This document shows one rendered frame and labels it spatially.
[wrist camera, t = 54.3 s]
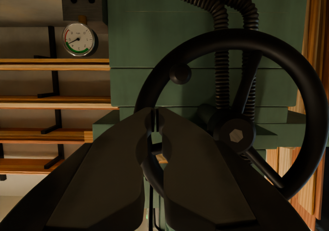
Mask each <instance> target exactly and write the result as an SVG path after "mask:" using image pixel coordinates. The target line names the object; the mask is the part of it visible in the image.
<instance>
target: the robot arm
mask: <svg viewBox="0 0 329 231"><path fill-rule="evenodd" d="M155 121H156V131H157V132H159V133H160V135H161V136H162V155H163V157H164V158H165V159H166V160H167V162H168V164H167V166H166V167H165V168H164V212H165V220H166V223H167V224H168V225H169V226H170V227H171V228H172V229H174V230H176V231H311V230H310V229H309V227H308V226H307V224H306V223H305V221H304V220H303V219H302V217H301V216H300V215H299V213H298V212H297V211H296V210H295V209H294V207H293V206H292V205H291V204H290V203H289V202H288V200H287V199H286V198H285V197H284V196H283V195H282V194H281V193H280V192H279V191H278V190H277V189H276V188H275V187H274V186H273V185H272V184H271V183H270V182H269V181H268V180H267V179H266V178H264V177H263V176H262V175H261V174H260V173H259V172H258V171H256V170H255V169H254V168H253V167H252V166H251V165H250V164H248V162H247V161H245V160H244V159H243V158H242V157H241V156H240V155H239V154H237V153H236V152H235V151H234V150H233V149H232V148H231V147H229V146H228V145H227V144H226V143H225V142H224V141H223V140H215V139H214V138H213V137H212V136H211V135H209V134H208V133H207V132H206V131H205V130H203V129H202V128H200V127H199V126H197V125H196V124H194V123H193V122H191V121H189V120H187V119H186V118H184V117H182V116H180V115H178V114H176V113H174V112H173V111H171V110H169V109H167V108H165V107H159V108H151V107H145V108H143V109H141V110H140V111H138V112H136V113H134V114H132V115H131V116H129V117H127V118H125V119H123V120H122V121H120V122H118V123H116V124H115V125H113V126H112V127H110V128H109V129H107V130H106V131H105V132H104V133H102V134H101V135H100V136H99V137H98V138H97V139H95V140H94V141H93V142H92V143H84V144H83V145H82V146H81V147H79V148H78V149H77V150H76V151H75V152H74V153H72V154H71V155H70V156H69V157H68V158H67V159H66V160H64V161H63V162H62V163H61V164H60V165H59V166H58V167H56V168H55V169H54V170H53V171H52V172H51V173H49V174H48V175H47V176H46V177H45V178H44V179H42V180H41V181H40V182H39V183H38V184H37V185H36V186H34V187H33V188H32V189H31V190H30V191H29V192H28V193H27V194H26V195H25V196H24V197H23V198H22V199H21V200H20V201H19V202H18V203H17V204H16V205H15V206H14V207H13V208H12V209H11V210H10V212H9V213H8V214H7V215H6V216H5V217H4V219H3V220H2V221H1V222H0V231H134V230H136V229H137V228H138V227H139V226H140V225H141V224H142V221H143V212H144V203H145V193H144V180H143V169H142V168H141V163H142V162H143V161H144V159H145V158H146V157H147V155H148V148H147V138H148V137H149V136H150V134H151V133H152V132H154V128H155Z"/></svg>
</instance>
